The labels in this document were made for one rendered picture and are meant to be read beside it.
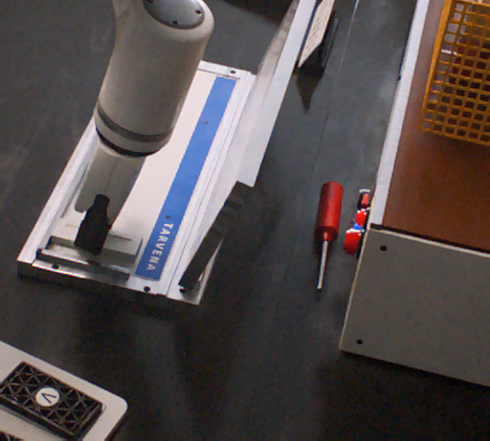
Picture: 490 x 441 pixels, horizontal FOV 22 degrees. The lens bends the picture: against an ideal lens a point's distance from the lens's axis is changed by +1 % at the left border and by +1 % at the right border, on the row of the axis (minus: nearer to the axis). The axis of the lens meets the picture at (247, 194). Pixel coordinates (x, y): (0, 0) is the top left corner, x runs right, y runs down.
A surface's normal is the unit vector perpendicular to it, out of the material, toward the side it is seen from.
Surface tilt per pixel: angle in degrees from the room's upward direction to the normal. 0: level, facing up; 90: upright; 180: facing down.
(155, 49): 89
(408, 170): 0
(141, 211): 0
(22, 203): 0
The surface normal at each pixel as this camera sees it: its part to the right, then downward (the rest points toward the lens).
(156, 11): 0.25, -0.65
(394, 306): -0.22, 0.63
